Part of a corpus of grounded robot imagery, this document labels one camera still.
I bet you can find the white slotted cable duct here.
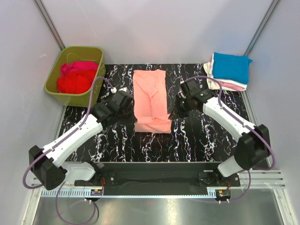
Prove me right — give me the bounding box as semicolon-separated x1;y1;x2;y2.
41;187;217;199

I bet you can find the corner aluminium post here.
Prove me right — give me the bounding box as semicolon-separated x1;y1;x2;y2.
244;0;281;55
33;0;65;51

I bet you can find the red t shirt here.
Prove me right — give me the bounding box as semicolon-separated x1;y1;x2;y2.
57;70;96;94

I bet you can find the left small controller board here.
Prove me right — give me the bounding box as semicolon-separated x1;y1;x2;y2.
90;187;104;196

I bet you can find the right corner aluminium post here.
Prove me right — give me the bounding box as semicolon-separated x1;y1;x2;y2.
244;0;281;55

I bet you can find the magenta t shirt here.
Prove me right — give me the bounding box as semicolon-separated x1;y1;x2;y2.
60;61;98;77

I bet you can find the olive green plastic bin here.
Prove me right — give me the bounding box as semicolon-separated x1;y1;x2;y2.
44;46;106;107

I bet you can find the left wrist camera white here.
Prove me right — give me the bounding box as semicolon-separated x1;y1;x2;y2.
111;87;128;94

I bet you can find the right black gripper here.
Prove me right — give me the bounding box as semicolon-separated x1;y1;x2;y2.
169;95;192;120

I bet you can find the aluminium frame rail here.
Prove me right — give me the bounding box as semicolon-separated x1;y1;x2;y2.
30;170;286;190

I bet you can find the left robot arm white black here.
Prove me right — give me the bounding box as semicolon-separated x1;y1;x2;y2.
29;88;133;190

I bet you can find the light pink folded t shirt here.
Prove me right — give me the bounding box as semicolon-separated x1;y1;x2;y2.
220;82;245;91

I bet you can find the small controller board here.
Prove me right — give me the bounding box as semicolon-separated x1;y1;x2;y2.
90;187;104;196
216;189;231;199

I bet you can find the right small controller board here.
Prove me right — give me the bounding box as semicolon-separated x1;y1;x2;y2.
216;189;231;199

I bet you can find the salmon pink t shirt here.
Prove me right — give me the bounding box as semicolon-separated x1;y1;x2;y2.
133;69;172;134

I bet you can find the cream folded t shirt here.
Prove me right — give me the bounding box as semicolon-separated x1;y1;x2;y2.
203;62;222;90

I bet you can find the white folded t shirt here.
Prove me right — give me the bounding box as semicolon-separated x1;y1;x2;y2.
203;54;247;91

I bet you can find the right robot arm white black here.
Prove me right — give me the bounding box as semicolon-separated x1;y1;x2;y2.
169;78;271;186

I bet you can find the left corner aluminium post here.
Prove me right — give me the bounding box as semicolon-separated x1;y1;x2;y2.
33;0;65;51

